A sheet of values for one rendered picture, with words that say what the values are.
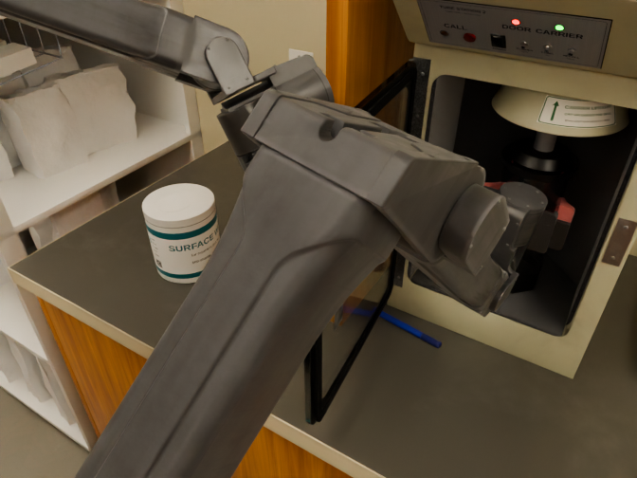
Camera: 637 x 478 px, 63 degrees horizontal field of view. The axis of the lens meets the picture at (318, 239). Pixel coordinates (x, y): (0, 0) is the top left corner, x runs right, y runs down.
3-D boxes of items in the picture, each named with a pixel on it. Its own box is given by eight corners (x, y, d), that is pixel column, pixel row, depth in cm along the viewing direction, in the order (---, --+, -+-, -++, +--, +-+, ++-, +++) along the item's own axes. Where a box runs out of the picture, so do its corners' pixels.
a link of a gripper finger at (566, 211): (535, 173, 79) (518, 202, 72) (585, 186, 76) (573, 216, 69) (524, 211, 83) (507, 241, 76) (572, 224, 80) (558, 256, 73)
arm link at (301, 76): (189, 61, 60) (199, 45, 52) (274, 21, 62) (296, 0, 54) (238, 155, 63) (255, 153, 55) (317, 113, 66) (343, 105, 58)
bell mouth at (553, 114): (510, 80, 81) (518, 43, 78) (635, 101, 74) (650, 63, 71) (474, 118, 69) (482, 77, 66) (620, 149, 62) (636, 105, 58)
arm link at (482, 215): (288, 177, 30) (451, 270, 25) (339, 94, 30) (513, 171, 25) (427, 284, 69) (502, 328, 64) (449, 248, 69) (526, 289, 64)
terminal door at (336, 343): (391, 291, 90) (417, 57, 66) (310, 432, 68) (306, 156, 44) (387, 290, 90) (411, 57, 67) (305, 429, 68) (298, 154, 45)
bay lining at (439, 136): (455, 211, 105) (489, 30, 85) (591, 252, 95) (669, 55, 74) (406, 278, 89) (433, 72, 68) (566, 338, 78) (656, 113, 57)
